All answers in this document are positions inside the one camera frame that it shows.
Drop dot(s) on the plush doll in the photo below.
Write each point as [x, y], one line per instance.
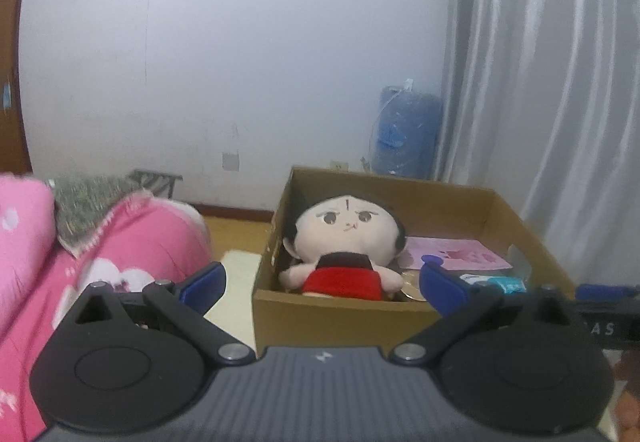
[345, 282]

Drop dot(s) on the white wall socket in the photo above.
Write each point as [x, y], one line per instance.
[340, 165]

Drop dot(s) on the brown cardboard box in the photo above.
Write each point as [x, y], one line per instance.
[340, 322]

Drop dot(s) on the blue water jug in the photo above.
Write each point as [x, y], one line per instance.
[410, 131]

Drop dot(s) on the dark folding rack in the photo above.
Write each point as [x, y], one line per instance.
[155, 179]

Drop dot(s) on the teal packet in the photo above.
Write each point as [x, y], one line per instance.
[505, 284]

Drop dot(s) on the white curtain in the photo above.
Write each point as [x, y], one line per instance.
[550, 71]

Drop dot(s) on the brown wooden door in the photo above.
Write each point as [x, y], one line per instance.
[10, 21]

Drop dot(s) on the cream desktop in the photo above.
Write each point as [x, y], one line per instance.
[240, 282]

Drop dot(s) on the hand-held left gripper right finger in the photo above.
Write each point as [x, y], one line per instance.
[442, 292]

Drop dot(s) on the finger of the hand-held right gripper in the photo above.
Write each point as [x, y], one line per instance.
[610, 292]

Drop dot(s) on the person's right hand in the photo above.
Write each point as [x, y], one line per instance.
[630, 367]

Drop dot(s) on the small blue hanging pouch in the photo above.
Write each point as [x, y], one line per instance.
[5, 96]

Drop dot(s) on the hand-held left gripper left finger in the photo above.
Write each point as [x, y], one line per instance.
[205, 287]

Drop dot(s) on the white wall switch plate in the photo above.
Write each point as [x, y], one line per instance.
[231, 160]

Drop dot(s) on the pink illustrated book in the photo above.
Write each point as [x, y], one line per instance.
[465, 254]

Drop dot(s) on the green patterned cloth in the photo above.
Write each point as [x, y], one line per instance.
[85, 207]

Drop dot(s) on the pink printed blanket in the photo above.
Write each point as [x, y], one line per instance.
[40, 282]

